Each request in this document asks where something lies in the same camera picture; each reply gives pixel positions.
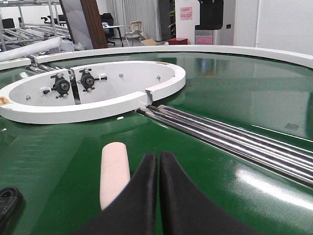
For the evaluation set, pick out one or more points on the chrome transfer rollers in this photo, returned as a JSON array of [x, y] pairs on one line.
[[282, 158]]

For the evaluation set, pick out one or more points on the white kiosk with black screen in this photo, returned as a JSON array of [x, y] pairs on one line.
[[207, 15]]

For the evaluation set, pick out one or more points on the cardboard box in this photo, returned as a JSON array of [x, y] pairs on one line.
[[152, 42]]

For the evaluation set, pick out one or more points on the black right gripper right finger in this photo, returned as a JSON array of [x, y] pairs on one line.
[[185, 210]]

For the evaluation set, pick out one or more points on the yellow warning sticker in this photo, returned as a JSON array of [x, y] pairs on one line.
[[4, 100]]

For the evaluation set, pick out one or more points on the right black bearing mount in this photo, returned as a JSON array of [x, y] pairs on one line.
[[88, 81]]

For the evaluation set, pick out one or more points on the far chrome rollers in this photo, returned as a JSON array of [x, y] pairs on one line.
[[39, 68]]

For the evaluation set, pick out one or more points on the pale pink broom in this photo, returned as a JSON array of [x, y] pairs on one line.
[[114, 172]]

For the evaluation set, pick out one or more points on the pink paper sign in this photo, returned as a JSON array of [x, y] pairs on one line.
[[186, 13]]

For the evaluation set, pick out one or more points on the red box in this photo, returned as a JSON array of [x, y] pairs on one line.
[[178, 41]]

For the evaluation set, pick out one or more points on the white foam roll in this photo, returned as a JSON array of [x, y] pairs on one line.
[[30, 49]]

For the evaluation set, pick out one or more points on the beige plastic chair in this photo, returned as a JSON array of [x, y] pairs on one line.
[[135, 32]]

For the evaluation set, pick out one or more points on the brown wooden pillar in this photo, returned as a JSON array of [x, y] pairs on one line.
[[94, 24]]

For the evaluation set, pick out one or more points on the white outer conveyor rim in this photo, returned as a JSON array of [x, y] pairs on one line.
[[121, 53]]

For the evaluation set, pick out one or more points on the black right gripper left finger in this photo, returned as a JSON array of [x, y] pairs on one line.
[[133, 211]]

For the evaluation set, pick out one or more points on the white desk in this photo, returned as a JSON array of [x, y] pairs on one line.
[[118, 27]]

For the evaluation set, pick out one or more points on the black office chair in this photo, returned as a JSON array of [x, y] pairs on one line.
[[107, 20]]

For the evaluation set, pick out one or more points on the left black bearing mount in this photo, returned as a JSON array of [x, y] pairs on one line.
[[61, 85]]

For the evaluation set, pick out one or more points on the green potted plant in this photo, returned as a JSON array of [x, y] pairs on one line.
[[172, 15]]

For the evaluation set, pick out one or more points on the steel roller rack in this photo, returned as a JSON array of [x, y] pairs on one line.
[[26, 21]]

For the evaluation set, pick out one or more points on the black bearing mount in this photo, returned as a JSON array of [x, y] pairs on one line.
[[61, 85], [88, 81]]

